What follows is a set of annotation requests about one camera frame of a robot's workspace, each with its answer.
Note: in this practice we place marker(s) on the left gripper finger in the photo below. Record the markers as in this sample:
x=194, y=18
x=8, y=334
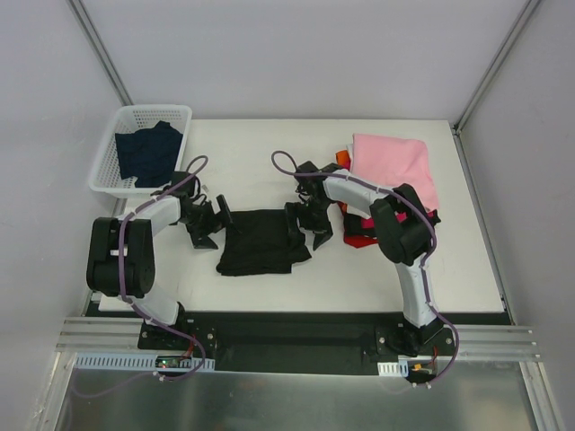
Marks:
x=202, y=241
x=224, y=216

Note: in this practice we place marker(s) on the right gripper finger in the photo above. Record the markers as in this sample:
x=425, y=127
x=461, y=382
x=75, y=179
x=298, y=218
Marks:
x=322, y=233
x=293, y=232

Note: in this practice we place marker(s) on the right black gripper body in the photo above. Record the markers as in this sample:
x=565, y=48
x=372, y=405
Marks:
x=308, y=220

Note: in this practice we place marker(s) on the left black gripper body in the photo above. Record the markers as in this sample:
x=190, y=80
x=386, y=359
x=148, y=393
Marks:
x=208, y=222

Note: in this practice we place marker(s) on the red t shirt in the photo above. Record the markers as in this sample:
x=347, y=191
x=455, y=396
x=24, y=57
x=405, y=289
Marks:
x=359, y=241

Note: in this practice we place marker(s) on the magenta t shirt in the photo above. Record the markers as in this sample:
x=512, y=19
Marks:
x=368, y=223

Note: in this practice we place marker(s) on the pink t shirt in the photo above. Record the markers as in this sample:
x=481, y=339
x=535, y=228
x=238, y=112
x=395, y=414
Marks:
x=395, y=161

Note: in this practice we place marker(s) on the white plastic laundry basket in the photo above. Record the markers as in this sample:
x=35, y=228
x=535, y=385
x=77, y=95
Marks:
x=105, y=173

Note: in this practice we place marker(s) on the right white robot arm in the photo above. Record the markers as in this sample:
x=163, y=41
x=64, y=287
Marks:
x=404, y=233

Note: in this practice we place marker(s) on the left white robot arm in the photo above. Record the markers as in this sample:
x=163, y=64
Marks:
x=121, y=258

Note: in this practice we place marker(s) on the navy blue t shirt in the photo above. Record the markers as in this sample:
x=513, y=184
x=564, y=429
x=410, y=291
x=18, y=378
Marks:
x=149, y=154

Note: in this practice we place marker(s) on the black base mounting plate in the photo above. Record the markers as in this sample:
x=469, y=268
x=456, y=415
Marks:
x=297, y=342

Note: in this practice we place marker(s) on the left white cable duct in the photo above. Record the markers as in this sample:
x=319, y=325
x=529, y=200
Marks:
x=141, y=362

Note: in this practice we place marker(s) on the white cable duct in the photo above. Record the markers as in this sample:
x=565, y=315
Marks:
x=393, y=369
x=141, y=362

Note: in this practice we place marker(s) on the right white cable duct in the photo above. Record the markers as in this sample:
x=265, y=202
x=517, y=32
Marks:
x=393, y=369

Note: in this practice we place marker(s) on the aluminium frame rail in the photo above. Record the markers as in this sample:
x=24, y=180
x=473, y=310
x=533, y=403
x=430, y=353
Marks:
x=505, y=343

